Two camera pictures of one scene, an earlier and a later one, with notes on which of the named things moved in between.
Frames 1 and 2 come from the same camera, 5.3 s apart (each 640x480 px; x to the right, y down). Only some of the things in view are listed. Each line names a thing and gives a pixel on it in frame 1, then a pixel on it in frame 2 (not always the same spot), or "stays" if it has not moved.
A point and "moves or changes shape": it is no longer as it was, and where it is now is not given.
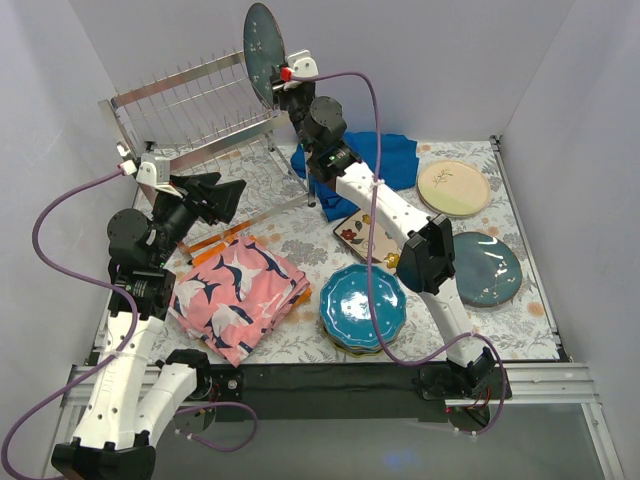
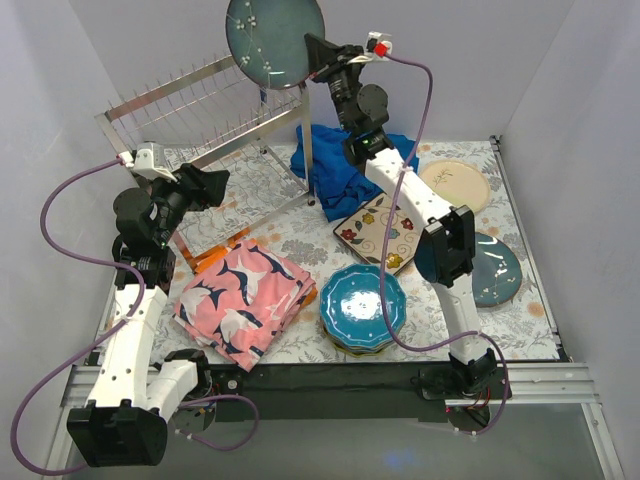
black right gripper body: x=279 y=83 → x=330 y=62
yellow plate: x=355 y=351 stays
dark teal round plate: x=487 y=270 stays
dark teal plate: x=263 y=49 moves or changes shape
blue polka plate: x=348 y=313 stays
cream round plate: x=452 y=188 stays
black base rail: x=354 y=392 stays
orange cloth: x=201 y=251 → x=204 y=258
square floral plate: x=355 y=232 stays
